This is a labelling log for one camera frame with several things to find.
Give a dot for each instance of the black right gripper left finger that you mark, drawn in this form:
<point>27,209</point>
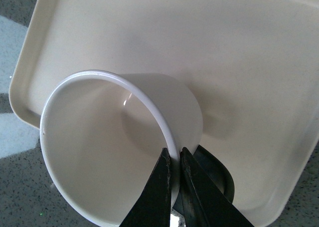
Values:
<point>152,209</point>

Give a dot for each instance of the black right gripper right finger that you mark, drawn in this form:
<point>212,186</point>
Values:
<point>203,203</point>

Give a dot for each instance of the white smiley mug black handle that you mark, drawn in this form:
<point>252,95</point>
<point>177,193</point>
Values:
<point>102,133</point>

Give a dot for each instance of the cream rectangular plastic tray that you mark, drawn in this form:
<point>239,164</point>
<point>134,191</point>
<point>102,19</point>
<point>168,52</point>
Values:
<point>253,66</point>

